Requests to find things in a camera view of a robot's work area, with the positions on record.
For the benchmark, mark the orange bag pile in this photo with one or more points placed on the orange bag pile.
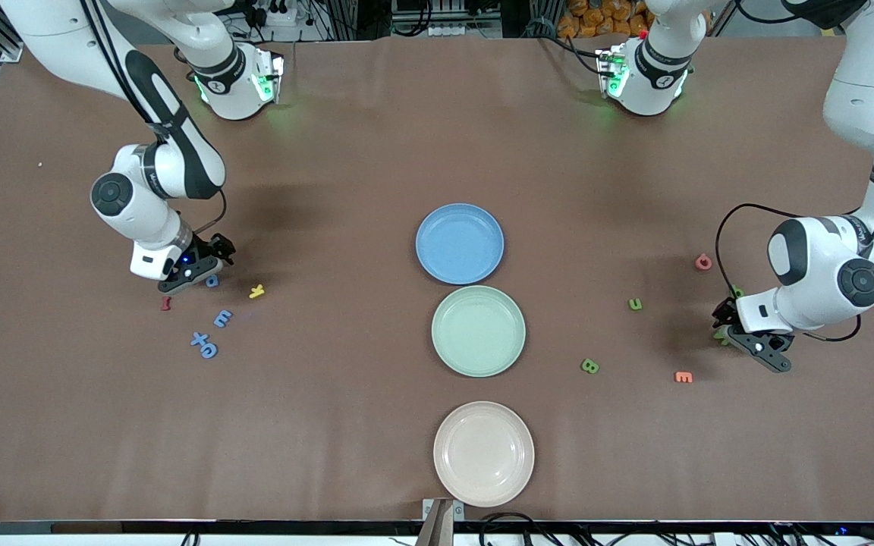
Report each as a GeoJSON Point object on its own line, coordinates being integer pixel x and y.
{"type": "Point", "coordinates": [596, 15]}

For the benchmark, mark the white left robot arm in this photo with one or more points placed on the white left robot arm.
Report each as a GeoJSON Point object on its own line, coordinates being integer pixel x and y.
{"type": "Point", "coordinates": [824, 273]}

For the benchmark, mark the blue foam letter t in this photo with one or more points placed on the blue foam letter t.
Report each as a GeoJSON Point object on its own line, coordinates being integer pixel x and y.
{"type": "Point", "coordinates": [199, 339]}

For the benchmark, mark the pink foam letter o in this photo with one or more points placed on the pink foam letter o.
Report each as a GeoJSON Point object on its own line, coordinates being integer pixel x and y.
{"type": "Point", "coordinates": [697, 263]}

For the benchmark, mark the beige plate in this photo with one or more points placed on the beige plate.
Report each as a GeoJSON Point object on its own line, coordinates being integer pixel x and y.
{"type": "Point", "coordinates": [484, 453]}

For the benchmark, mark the black table edge rail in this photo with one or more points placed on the black table edge rail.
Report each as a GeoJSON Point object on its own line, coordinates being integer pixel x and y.
{"type": "Point", "coordinates": [179, 527]}

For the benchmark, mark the blue plate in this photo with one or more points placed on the blue plate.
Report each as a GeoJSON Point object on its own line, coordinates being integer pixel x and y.
{"type": "Point", "coordinates": [460, 244]}

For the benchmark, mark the green foam letter N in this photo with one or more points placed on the green foam letter N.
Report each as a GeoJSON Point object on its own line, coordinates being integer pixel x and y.
{"type": "Point", "coordinates": [721, 334]}

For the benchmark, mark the metal table edge bracket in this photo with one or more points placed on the metal table edge bracket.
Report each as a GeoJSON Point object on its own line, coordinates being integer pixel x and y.
{"type": "Point", "coordinates": [437, 523]}

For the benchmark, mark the yellow foam letter k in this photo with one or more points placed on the yellow foam letter k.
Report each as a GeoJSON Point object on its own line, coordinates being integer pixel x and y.
{"type": "Point", "coordinates": [256, 292]}

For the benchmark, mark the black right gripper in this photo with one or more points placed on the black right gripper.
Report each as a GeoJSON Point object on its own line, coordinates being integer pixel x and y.
{"type": "Point", "coordinates": [208, 249]}

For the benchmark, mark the brown table cover mat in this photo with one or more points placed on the brown table cover mat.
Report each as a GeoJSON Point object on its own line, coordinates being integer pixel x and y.
{"type": "Point", "coordinates": [331, 425]}

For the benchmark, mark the grey power strip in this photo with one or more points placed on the grey power strip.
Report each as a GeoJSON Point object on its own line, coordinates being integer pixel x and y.
{"type": "Point", "coordinates": [463, 30]}

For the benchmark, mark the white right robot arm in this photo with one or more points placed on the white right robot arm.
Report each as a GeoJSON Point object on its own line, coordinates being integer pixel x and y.
{"type": "Point", "coordinates": [141, 205]}

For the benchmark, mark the blue foam letter e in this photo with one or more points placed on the blue foam letter e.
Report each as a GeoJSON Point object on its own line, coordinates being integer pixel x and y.
{"type": "Point", "coordinates": [209, 356]}

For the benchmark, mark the white power strip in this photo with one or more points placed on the white power strip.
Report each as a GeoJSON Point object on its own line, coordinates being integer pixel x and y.
{"type": "Point", "coordinates": [281, 15]}

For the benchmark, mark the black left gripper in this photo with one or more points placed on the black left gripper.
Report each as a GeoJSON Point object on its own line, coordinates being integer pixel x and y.
{"type": "Point", "coordinates": [726, 312]}

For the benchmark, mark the blue foam letter m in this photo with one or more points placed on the blue foam letter m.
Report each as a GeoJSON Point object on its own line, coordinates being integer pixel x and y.
{"type": "Point", "coordinates": [223, 318]}

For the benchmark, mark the green plate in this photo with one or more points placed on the green plate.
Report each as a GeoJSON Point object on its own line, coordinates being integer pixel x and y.
{"type": "Point", "coordinates": [478, 331]}

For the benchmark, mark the orange foam letter m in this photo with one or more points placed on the orange foam letter m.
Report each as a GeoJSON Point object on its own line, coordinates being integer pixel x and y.
{"type": "Point", "coordinates": [683, 377]}

